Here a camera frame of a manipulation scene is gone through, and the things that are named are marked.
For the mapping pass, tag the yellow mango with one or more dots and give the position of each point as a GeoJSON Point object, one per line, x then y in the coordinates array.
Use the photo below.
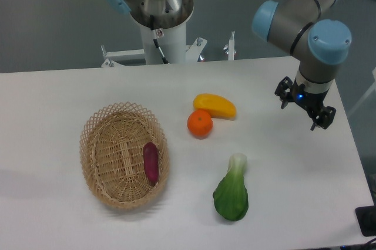
{"type": "Point", "coordinates": [215, 105]}

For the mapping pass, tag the black device at table edge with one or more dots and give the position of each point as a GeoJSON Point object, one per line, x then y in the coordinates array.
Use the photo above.
{"type": "Point", "coordinates": [366, 220]}

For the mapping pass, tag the orange fruit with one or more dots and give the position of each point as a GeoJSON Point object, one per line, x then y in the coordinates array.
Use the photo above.
{"type": "Point", "coordinates": [200, 123]}

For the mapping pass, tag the white metal frame bracket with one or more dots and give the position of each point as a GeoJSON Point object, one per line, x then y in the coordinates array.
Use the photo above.
{"type": "Point", "coordinates": [229, 49]}

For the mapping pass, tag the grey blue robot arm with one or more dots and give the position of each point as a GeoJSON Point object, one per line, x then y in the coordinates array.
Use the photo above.
{"type": "Point", "coordinates": [295, 26]}

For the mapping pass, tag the green bok choy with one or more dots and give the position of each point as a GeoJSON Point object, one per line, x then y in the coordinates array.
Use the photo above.
{"type": "Point", "coordinates": [230, 198]}

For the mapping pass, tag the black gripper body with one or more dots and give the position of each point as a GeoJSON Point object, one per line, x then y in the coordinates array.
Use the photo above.
{"type": "Point", "coordinates": [310, 95]}

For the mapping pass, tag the purple sweet potato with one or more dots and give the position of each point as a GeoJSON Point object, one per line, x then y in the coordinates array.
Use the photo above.
{"type": "Point", "coordinates": [151, 162]}

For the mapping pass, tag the woven wicker basket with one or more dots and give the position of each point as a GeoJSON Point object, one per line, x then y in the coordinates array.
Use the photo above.
{"type": "Point", "coordinates": [111, 155]}

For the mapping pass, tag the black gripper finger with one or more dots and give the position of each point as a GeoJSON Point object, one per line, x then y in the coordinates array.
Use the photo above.
{"type": "Point", "coordinates": [324, 118]}
{"type": "Point", "coordinates": [283, 92]}

